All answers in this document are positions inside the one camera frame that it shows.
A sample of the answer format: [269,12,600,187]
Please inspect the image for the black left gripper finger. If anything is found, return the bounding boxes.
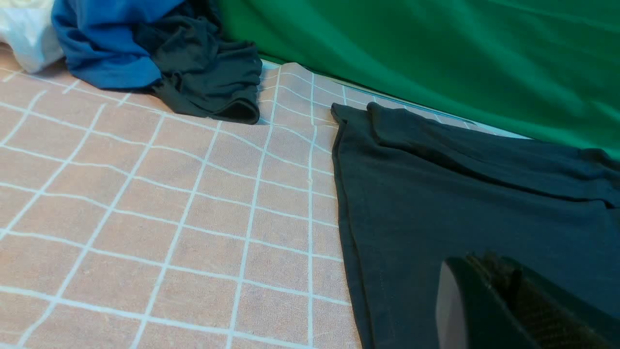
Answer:
[435,254,620,349]

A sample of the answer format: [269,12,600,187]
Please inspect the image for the blue crumpled garment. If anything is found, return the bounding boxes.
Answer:
[51,0,180,89]

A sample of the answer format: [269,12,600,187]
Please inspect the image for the pink checkered tablecloth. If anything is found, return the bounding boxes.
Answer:
[0,46,505,349]

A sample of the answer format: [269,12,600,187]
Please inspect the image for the gray long-sleeved shirt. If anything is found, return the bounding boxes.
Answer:
[331,102,619,349]

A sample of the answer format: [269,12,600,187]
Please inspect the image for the green backdrop cloth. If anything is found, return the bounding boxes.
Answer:
[218,0,620,158]

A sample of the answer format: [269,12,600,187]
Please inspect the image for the dark gray crumpled garment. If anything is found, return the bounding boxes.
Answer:
[133,0,262,125]

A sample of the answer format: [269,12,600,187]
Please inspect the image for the white crumpled garment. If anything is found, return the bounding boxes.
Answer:
[0,0,64,73]

